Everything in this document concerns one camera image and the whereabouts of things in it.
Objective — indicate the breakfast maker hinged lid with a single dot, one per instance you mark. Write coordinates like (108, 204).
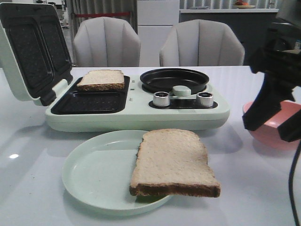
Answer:
(33, 51)

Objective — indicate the left beige upholstered chair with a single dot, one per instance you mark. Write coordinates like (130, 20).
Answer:
(106, 42)

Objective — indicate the right beige upholstered chair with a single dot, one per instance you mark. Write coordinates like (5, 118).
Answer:
(201, 43)

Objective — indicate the bread slice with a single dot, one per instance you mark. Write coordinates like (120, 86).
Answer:
(99, 80)
(173, 162)

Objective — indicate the white refrigerator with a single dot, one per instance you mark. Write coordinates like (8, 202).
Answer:
(155, 19)

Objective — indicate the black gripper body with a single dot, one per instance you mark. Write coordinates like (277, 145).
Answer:
(280, 63)

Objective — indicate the dark kitchen counter cabinet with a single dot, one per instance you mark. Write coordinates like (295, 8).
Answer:
(250, 28)

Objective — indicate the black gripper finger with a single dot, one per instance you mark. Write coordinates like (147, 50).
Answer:
(265, 106)
(290, 130)

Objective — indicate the left silver control knob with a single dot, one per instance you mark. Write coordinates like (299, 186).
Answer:
(161, 99)

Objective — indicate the black round frying pan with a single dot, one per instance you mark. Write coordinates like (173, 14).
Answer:
(164, 79)

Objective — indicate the beige upholstered chair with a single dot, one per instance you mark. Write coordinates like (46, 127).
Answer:
(106, 42)
(201, 43)

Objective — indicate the fruit plate on counter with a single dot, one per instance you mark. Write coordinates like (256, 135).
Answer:
(240, 4)

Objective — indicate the pink plastic bowl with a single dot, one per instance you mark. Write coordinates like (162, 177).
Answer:
(268, 134)

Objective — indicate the mint green breakfast maker base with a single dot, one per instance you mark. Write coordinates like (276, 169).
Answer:
(131, 108)

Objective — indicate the silver control knob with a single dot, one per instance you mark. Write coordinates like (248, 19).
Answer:
(204, 99)
(161, 99)

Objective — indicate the mint green round plate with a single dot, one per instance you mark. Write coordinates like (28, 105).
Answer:
(98, 174)

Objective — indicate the right silver control knob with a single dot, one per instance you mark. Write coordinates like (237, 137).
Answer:
(204, 99)

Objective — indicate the red barrier belt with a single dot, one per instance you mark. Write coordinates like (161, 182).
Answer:
(102, 15)

